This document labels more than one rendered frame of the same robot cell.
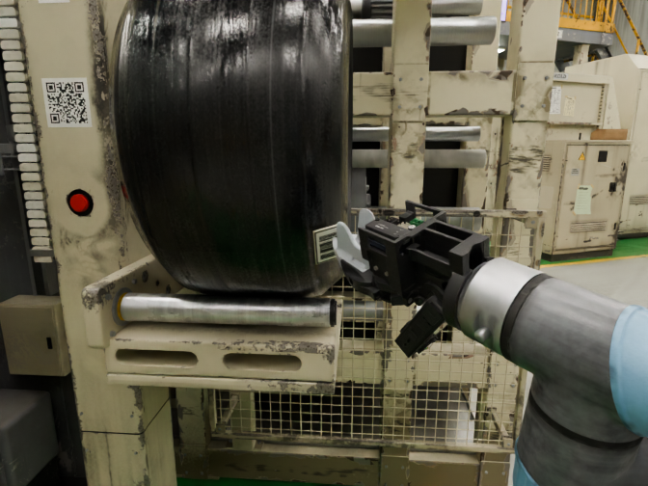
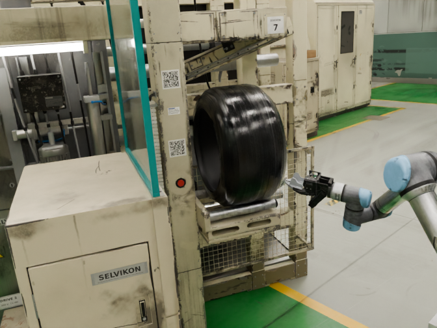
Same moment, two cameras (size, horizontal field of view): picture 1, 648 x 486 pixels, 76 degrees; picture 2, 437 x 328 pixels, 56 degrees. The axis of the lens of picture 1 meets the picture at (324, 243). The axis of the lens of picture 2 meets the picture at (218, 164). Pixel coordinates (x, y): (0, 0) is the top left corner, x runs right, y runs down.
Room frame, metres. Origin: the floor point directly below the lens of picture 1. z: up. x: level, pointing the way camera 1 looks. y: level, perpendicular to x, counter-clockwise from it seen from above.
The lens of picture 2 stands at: (-0.95, 0.93, 1.67)
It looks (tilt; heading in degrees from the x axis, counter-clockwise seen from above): 17 degrees down; 337
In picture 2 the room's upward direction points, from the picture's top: 4 degrees counter-clockwise
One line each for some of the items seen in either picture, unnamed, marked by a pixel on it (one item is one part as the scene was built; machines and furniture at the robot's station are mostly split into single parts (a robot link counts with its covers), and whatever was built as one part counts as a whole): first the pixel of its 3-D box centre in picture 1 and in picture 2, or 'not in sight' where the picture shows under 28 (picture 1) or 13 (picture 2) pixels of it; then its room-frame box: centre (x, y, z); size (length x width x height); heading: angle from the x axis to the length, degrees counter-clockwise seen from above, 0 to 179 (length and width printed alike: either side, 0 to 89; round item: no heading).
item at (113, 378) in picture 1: (248, 332); (231, 218); (0.76, 0.15, 0.80); 0.37 x 0.36 x 0.02; 175
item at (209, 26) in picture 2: not in sight; (222, 27); (1.05, 0.00, 1.71); 0.61 x 0.25 x 0.15; 85
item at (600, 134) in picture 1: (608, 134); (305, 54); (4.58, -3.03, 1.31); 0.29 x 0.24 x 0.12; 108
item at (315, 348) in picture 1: (225, 347); (241, 222); (0.62, 0.16, 0.83); 0.36 x 0.09 x 0.06; 85
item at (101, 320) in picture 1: (156, 280); (194, 206); (0.78, 0.33, 0.90); 0.40 x 0.03 x 0.10; 175
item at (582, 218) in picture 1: (570, 199); (288, 99); (4.61, -2.72, 0.62); 0.91 x 0.58 x 1.25; 108
